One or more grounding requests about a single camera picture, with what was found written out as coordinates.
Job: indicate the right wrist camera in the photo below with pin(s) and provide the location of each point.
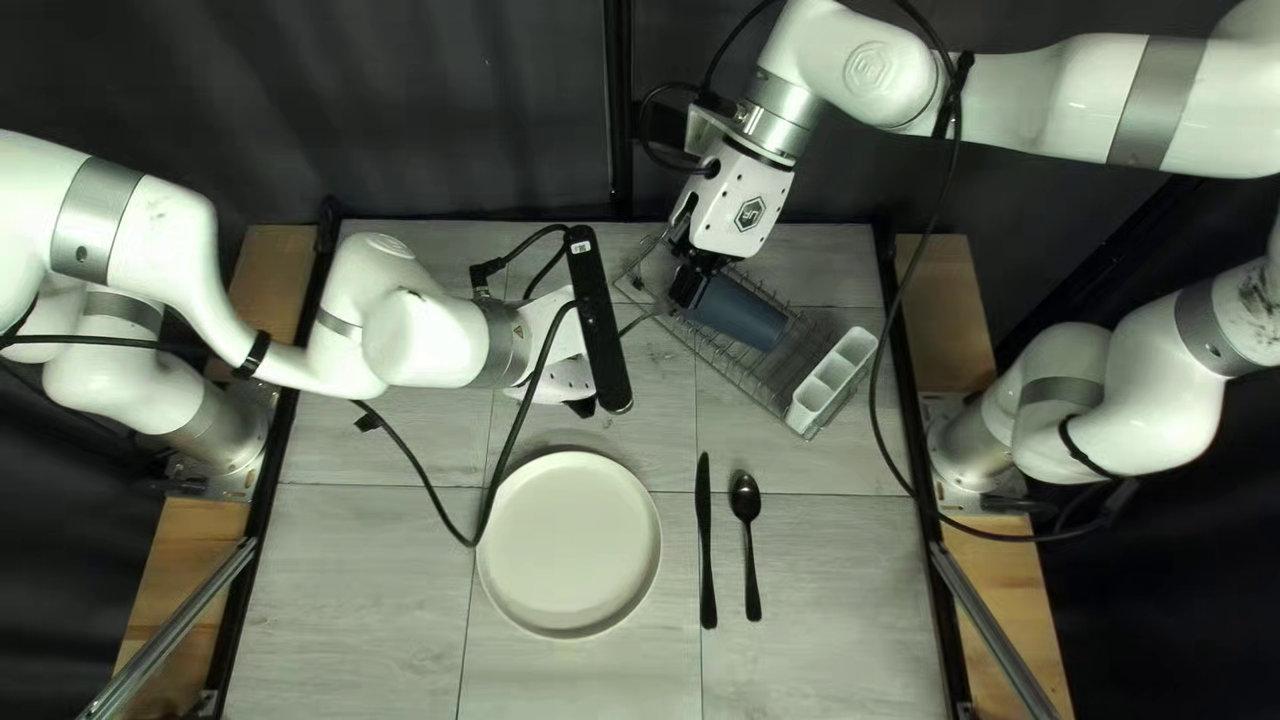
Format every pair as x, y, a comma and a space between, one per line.
668, 120

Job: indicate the white cutlery holder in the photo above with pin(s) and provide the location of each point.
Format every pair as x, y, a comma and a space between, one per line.
855, 350

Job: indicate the black knife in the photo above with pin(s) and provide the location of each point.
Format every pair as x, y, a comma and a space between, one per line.
704, 520

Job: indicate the black frame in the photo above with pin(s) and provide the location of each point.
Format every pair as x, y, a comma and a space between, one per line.
618, 100

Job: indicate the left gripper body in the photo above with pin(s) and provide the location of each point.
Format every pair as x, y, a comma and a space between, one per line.
550, 345

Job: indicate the pale round plate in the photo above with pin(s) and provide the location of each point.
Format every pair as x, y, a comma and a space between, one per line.
568, 545

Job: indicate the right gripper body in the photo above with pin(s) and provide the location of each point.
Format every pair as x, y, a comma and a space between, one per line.
735, 210

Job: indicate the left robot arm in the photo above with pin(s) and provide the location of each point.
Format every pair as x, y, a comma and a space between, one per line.
420, 335

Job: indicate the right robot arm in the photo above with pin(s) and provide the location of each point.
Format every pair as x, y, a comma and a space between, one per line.
880, 70

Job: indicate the dark blue cup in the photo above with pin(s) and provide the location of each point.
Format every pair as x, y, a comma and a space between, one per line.
740, 315

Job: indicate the black spoon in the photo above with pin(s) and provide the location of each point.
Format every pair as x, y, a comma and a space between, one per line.
745, 495

